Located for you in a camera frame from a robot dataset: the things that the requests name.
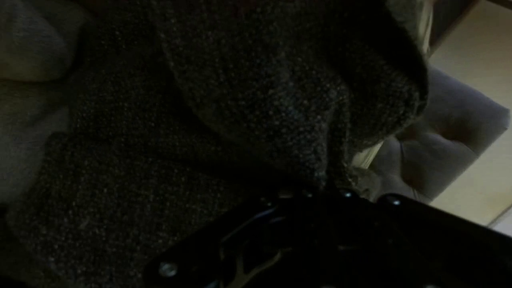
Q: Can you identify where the dark grey towel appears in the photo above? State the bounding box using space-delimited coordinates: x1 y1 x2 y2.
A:
1 0 427 288

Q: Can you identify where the light grey pillow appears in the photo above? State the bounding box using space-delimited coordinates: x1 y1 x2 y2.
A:
0 0 91 204

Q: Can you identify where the grey tufted sofa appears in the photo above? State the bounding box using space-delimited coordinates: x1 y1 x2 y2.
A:
368 69 510 204

